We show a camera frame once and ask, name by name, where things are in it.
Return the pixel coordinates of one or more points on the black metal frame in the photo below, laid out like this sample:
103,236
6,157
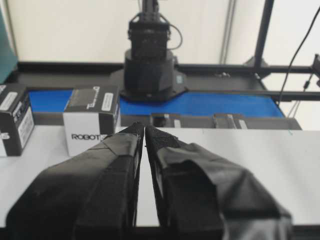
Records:
255,67

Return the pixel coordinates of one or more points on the teal panel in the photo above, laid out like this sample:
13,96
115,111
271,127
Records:
8,60

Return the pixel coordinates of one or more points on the blue table cloth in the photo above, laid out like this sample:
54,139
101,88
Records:
197,104

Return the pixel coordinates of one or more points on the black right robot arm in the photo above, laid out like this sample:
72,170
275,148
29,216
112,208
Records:
149,63

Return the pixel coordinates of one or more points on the black white Robotis box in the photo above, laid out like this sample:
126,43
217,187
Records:
92,113

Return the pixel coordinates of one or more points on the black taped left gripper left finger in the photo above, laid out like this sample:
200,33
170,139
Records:
92,196

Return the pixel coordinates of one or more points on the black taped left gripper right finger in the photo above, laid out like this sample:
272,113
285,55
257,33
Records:
200,195

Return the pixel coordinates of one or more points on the white base board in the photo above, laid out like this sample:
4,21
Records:
283,164

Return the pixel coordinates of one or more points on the black Dynamixel box far left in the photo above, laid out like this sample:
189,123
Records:
16,119

